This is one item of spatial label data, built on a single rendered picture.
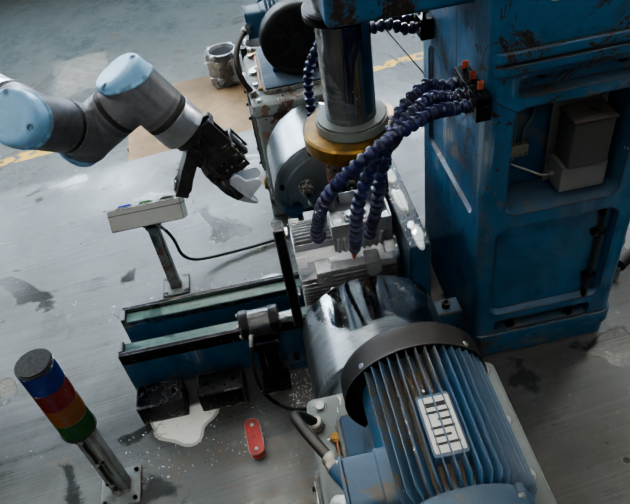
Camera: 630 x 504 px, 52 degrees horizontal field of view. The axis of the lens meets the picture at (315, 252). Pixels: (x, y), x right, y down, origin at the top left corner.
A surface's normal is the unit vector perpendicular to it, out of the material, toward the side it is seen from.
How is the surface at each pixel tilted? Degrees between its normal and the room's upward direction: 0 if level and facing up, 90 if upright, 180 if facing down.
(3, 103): 52
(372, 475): 0
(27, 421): 0
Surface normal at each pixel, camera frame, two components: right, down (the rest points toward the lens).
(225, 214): -0.13, -0.72
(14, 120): -0.26, 0.10
